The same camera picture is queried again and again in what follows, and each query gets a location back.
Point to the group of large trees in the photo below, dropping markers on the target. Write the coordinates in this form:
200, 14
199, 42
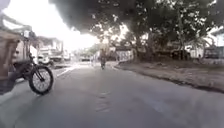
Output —
143, 20

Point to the dirt verge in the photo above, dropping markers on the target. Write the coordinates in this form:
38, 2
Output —
186, 75

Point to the white wall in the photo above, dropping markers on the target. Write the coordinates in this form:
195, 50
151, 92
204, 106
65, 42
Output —
125, 55

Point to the person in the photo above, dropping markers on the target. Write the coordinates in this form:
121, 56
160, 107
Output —
102, 58

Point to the building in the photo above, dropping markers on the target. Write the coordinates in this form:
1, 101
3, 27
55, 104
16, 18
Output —
53, 45
218, 40

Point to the grey asphalt road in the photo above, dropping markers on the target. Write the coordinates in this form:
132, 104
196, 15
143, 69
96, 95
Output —
116, 100

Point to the tricycle with sidecar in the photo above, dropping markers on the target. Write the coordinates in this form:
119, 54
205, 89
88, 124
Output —
8, 50

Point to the white car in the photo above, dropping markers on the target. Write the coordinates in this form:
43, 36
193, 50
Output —
43, 59

